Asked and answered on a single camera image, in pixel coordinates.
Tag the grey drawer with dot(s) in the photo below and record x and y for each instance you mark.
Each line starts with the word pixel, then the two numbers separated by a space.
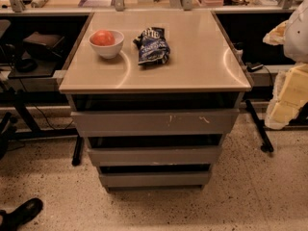
pixel 154 180
pixel 154 156
pixel 154 123

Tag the black power adapter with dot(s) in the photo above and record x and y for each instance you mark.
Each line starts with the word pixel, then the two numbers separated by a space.
pixel 254 67

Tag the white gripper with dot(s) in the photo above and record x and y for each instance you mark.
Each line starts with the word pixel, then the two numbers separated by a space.
pixel 296 38

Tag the black table leg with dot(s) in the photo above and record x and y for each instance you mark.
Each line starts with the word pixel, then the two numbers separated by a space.
pixel 76 159
pixel 266 144

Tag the black table leg right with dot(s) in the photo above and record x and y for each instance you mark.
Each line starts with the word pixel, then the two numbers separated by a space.
pixel 266 144

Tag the grey middle drawer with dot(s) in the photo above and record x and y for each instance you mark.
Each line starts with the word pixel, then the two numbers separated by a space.
pixel 154 156

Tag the white ceramic bowl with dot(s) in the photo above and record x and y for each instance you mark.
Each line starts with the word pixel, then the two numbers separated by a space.
pixel 111 51

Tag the grey drawer cabinet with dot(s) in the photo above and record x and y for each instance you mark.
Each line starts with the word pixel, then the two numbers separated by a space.
pixel 202 73

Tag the grey bottom drawer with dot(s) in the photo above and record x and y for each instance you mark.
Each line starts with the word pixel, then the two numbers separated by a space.
pixel 154 180

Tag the black shoe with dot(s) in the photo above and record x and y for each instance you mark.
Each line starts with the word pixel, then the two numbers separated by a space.
pixel 21 215

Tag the black table leg left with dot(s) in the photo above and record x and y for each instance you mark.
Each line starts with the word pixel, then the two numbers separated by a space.
pixel 76 159

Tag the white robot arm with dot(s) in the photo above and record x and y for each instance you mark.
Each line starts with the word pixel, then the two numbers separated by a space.
pixel 292 34

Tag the red apple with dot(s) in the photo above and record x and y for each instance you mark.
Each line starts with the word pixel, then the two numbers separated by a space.
pixel 103 38

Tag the black office chair base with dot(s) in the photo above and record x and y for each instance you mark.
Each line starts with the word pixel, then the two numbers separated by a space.
pixel 7 130

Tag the grey top drawer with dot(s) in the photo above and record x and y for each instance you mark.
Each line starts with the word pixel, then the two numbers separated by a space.
pixel 154 123

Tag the blue chip bag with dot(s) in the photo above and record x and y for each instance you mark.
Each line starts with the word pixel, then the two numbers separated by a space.
pixel 152 46

